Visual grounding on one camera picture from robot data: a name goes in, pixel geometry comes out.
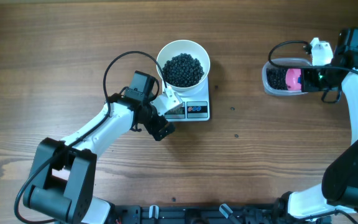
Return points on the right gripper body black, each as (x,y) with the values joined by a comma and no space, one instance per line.
(314,79)

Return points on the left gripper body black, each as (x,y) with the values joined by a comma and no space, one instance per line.
(153,122)

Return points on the pink scoop with blue handle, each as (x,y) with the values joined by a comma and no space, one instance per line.
(292,79)

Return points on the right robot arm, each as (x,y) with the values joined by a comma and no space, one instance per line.
(338,191)

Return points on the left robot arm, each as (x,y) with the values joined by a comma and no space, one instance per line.
(61,179)

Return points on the white digital kitchen scale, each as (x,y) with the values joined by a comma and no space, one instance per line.
(195,106)

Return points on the black beans in bowl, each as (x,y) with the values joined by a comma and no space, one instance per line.
(183,71)

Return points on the white round bowl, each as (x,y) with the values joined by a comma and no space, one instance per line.
(184,46)

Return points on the clear plastic container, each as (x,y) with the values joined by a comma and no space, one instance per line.
(291,62)

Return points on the black beans in container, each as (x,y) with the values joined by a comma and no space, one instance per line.
(276,78)

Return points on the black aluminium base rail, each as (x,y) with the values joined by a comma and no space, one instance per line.
(254,214)

